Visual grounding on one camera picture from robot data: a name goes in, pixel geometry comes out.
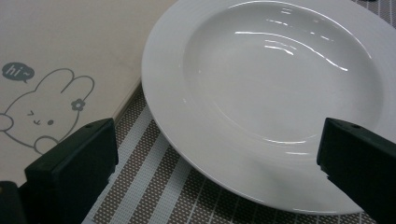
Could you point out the brown striped woven placemat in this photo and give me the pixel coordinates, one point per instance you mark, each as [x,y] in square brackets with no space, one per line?
[149,186]

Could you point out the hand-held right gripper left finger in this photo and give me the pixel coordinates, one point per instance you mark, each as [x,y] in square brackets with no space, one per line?
[71,174]

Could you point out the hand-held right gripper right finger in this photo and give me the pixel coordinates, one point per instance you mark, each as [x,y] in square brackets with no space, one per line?
[358,161]

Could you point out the beige mat with rabbit drawing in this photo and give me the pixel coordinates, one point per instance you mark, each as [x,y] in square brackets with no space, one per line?
[62,62]

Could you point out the white deep plate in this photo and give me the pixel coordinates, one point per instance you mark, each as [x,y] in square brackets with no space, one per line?
[264,102]

